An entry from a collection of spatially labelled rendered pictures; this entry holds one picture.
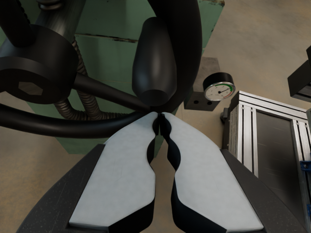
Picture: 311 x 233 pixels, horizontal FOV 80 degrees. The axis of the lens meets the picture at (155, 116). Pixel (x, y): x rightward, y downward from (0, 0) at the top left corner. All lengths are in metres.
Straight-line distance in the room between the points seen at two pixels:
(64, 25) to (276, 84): 1.56
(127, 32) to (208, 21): 0.14
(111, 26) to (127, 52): 0.06
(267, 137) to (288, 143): 0.10
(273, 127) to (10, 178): 1.26
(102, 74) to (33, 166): 0.72
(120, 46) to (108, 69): 0.07
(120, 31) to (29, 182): 0.85
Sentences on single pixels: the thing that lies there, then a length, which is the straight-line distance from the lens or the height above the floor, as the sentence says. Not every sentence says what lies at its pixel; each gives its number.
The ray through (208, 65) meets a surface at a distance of 0.51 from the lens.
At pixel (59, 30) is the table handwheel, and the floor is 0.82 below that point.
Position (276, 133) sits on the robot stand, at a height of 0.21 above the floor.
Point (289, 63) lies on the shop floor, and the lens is 1.93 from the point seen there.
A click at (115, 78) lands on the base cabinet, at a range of 0.46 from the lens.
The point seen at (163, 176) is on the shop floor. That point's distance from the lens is 0.99.
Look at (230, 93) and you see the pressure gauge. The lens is 0.42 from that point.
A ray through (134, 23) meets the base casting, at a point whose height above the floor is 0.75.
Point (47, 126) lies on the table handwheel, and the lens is 0.30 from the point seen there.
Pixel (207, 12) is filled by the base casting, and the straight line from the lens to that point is 0.36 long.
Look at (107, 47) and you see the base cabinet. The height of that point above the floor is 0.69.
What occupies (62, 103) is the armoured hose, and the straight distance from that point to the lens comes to 0.35.
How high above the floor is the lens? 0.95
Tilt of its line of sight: 59 degrees down
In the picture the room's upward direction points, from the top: 15 degrees clockwise
